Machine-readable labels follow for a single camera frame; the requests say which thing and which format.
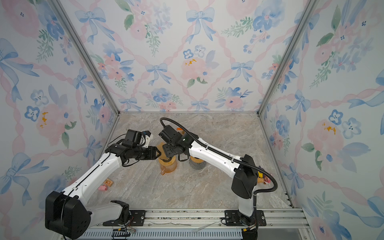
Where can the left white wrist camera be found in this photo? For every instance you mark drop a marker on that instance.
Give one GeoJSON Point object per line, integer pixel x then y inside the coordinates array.
{"type": "Point", "coordinates": [147, 137]}

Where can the orange coffee filter pack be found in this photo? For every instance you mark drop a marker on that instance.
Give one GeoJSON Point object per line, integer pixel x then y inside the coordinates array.
{"type": "Point", "coordinates": [181, 131]}

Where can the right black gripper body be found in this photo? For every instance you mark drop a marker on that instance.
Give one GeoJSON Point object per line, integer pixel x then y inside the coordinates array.
{"type": "Point", "coordinates": [170, 152]}

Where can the wooden ring dripper holder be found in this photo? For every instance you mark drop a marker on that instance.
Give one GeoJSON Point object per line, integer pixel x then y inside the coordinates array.
{"type": "Point", "coordinates": [196, 160]}

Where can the small wooden block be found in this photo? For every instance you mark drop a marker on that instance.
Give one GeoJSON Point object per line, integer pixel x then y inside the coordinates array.
{"type": "Point", "coordinates": [108, 182]}

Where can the grey glass carafe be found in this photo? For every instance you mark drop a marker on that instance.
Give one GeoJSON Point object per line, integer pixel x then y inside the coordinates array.
{"type": "Point", "coordinates": [197, 166]}

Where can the small pink pig toy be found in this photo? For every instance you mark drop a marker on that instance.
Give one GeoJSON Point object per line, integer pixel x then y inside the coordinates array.
{"type": "Point", "coordinates": [103, 188]}

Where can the small colourful toy figures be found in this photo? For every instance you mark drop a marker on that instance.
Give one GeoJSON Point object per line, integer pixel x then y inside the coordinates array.
{"type": "Point", "coordinates": [262, 179]}

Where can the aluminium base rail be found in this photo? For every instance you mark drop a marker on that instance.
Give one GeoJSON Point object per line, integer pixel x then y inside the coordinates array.
{"type": "Point", "coordinates": [206, 224]}

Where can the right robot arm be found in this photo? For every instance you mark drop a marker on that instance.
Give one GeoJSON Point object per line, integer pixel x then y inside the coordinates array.
{"type": "Point", "coordinates": [171, 136]}

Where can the orange glass carafe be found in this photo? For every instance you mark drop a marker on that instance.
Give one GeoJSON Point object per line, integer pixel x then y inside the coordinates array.
{"type": "Point", "coordinates": [167, 169]}

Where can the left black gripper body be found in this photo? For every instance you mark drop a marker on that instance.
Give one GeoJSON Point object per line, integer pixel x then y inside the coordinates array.
{"type": "Point", "coordinates": [148, 153]}

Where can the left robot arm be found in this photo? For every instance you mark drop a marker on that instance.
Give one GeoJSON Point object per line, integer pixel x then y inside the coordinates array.
{"type": "Point", "coordinates": [67, 213]}

